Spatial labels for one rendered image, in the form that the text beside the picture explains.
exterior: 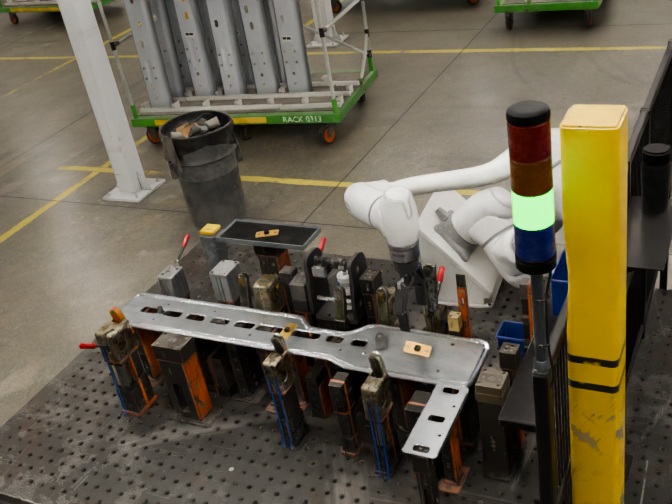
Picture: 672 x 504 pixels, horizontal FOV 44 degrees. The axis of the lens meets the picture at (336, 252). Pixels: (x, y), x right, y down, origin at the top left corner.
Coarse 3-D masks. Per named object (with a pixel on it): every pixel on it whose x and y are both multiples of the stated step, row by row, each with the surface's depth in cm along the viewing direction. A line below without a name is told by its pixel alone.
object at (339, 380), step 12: (336, 384) 252; (348, 384) 256; (336, 396) 253; (348, 396) 256; (336, 408) 255; (348, 408) 257; (348, 420) 259; (348, 432) 261; (348, 444) 264; (360, 444) 268; (348, 456) 265
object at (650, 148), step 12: (648, 144) 216; (660, 144) 215; (648, 156) 213; (660, 156) 211; (648, 168) 214; (660, 168) 213; (648, 180) 216; (660, 180) 215; (648, 192) 218; (660, 192) 216; (648, 204) 220; (660, 204) 218
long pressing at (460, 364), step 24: (144, 312) 303; (192, 312) 298; (216, 312) 295; (240, 312) 293; (264, 312) 290; (216, 336) 283; (240, 336) 280; (264, 336) 278; (336, 336) 272; (360, 336) 269; (384, 336) 267; (408, 336) 265; (432, 336) 263; (456, 336) 260; (336, 360) 261; (360, 360) 258; (384, 360) 256; (408, 360) 254; (432, 360) 253; (456, 360) 251; (480, 360) 249; (432, 384) 245; (456, 384) 242
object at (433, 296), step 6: (426, 264) 259; (432, 264) 258; (426, 270) 256; (432, 270) 258; (426, 276) 256; (432, 276) 258; (432, 282) 259; (426, 288) 261; (432, 288) 261; (426, 294) 262; (432, 294) 262; (426, 300) 263; (432, 300) 263; (426, 306) 264; (426, 312) 264
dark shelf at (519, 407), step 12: (552, 324) 253; (528, 348) 245; (528, 360) 241; (528, 372) 236; (516, 384) 233; (528, 384) 232; (516, 396) 229; (528, 396) 228; (504, 408) 225; (516, 408) 225; (528, 408) 224; (564, 408) 222; (504, 420) 222; (516, 420) 221; (528, 420) 220
